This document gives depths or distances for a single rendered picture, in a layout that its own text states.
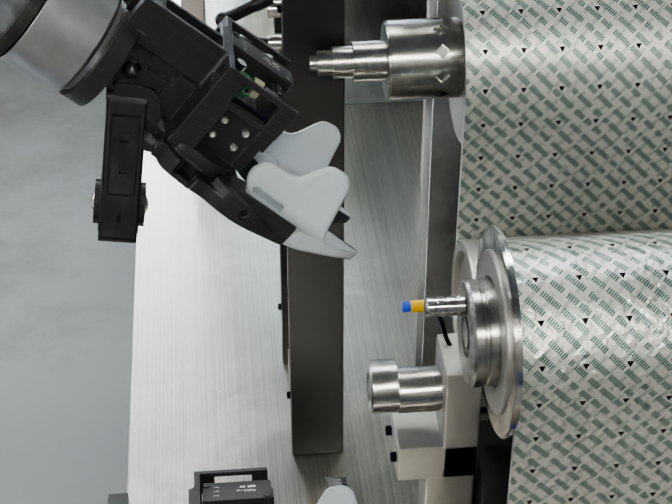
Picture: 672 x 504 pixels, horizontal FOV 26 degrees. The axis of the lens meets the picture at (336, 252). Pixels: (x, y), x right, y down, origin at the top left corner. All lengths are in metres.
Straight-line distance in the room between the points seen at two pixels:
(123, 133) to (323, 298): 0.46
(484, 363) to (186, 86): 0.28
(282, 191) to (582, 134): 0.33
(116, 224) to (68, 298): 2.28
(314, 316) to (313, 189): 0.44
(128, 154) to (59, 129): 2.95
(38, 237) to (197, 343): 1.87
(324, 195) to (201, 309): 0.73
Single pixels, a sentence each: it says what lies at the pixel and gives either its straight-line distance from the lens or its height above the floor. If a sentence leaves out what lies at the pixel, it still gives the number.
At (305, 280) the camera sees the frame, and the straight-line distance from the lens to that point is 1.30.
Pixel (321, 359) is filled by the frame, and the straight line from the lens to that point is 1.36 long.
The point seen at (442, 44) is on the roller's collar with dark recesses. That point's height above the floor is 1.36.
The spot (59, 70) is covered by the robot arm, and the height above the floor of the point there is 1.48.
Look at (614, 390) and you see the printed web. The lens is 0.99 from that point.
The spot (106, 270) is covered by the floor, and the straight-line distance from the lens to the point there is 3.28.
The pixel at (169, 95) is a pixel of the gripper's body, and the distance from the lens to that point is 0.88.
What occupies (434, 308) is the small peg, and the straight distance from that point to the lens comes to 0.99.
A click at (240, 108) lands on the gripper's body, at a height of 1.44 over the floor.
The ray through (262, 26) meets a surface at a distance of 1.95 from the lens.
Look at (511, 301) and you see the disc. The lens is 0.95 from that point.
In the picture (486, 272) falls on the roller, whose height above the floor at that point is 1.28.
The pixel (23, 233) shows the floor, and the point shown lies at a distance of 3.44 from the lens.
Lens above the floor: 1.86
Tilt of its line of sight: 34 degrees down
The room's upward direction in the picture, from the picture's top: straight up
